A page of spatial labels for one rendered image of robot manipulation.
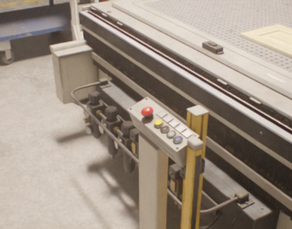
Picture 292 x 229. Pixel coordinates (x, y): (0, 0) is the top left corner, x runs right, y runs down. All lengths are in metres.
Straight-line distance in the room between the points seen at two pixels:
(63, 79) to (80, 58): 0.17
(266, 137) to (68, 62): 1.44
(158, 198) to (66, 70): 1.36
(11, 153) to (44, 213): 0.63
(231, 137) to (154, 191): 0.42
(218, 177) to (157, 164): 0.44
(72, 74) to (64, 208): 0.81
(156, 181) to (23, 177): 1.36
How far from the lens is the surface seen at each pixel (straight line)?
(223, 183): 1.72
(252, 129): 1.58
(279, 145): 1.51
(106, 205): 2.37
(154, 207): 1.49
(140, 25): 2.34
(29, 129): 3.08
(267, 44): 2.03
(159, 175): 1.40
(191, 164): 1.22
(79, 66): 2.65
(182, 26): 2.25
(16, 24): 4.28
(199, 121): 1.24
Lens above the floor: 1.59
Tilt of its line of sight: 30 degrees down
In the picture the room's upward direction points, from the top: straight up
